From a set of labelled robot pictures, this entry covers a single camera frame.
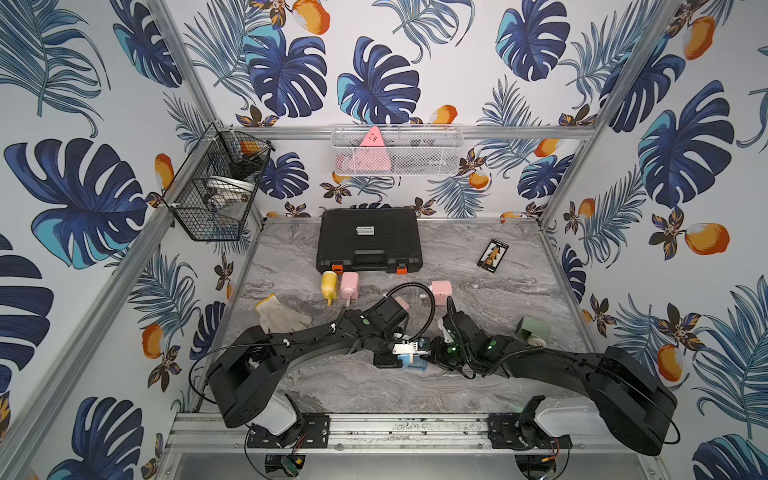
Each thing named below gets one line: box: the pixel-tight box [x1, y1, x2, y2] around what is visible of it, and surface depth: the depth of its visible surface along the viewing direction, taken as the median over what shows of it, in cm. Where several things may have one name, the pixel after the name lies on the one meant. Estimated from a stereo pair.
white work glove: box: [255, 293, 312, 334], surface depth 97 cm
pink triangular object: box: [354, 126, 392, 171], surface depth 92 cm
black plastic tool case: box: [316, 207, 423, 274], surface depth 109 cm
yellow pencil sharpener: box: [321, 272, 338, 307], surface depth 97 cm
